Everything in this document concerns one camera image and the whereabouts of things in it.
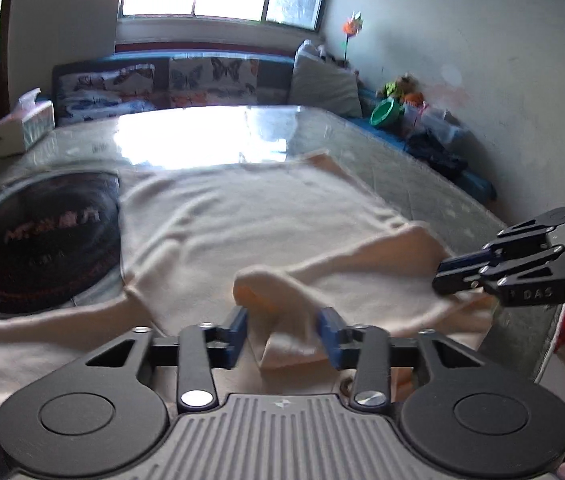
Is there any butterfly cushion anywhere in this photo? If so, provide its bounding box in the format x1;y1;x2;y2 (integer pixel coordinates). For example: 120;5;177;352
168;56;260;108
55;64;156;126

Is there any dark blue clothing pile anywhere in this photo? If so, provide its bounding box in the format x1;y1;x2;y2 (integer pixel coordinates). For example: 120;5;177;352
404;130;468;182

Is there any clear plastic storage box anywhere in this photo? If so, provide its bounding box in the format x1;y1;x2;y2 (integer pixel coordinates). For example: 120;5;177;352
402;104;470;150

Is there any cream knit garment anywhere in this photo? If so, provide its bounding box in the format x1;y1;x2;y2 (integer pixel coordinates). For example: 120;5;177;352
0;154;494;404

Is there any left butterfly cushion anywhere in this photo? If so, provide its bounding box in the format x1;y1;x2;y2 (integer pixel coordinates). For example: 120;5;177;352
55;64;156;126

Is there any plush toy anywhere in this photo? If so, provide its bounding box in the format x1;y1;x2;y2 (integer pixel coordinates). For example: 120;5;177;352
376;74;425;107

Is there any right butterfly cushion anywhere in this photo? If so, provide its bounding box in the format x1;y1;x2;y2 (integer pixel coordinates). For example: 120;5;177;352
168;56;260;108

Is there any round induction cooktop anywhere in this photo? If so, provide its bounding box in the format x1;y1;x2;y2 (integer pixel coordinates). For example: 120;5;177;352
0;170;121;318

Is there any green plastic bowl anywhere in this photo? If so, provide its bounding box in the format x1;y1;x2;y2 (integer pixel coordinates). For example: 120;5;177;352
369;98;404;129

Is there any blue corner sofa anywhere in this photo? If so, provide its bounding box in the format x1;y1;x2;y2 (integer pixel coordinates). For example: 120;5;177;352
51;51;496;204

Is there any white pillow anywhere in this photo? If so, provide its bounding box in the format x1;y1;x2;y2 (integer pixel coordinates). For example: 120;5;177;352
288;40;363;118

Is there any tissue box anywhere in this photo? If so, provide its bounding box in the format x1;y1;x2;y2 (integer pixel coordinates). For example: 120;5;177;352
0;88;55;158

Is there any colourful pinwheel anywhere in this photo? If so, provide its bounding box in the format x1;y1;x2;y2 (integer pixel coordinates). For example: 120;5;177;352
342;12;364;61

